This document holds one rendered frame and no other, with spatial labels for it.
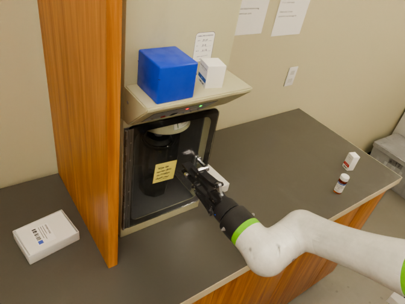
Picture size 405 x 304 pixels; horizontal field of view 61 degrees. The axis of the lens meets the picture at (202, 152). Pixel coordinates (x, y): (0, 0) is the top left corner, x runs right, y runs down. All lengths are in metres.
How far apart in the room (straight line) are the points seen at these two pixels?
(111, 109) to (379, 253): 0.62
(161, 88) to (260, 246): 0.44
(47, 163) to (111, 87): 0.79
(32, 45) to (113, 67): 0.55
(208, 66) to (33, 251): 0.75
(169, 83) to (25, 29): 0.57
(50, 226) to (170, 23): 0.74
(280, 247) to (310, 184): 0.77
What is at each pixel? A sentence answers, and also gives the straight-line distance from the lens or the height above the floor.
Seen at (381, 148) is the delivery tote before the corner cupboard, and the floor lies 0.31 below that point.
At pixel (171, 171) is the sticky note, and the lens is 1.10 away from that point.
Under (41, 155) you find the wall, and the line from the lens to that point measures 1.44.
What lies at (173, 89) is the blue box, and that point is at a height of 1.54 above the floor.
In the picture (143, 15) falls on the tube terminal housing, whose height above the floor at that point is 1.67.
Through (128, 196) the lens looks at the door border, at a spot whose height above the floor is 1.14.
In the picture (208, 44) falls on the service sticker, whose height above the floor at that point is 1.59.
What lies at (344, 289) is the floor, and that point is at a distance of 2.60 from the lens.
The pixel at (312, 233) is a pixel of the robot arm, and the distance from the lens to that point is 0.91.
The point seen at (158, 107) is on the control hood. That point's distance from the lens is 0.79.
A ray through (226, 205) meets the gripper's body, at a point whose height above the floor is 1.23.
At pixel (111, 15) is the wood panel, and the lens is 0.68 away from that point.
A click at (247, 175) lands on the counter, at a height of 0.94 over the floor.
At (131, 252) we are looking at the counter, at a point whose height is 0.94.
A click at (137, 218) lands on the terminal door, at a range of 1.18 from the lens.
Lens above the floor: 1.91
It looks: 37 degrees down
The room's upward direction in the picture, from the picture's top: 11 degrees clockwise
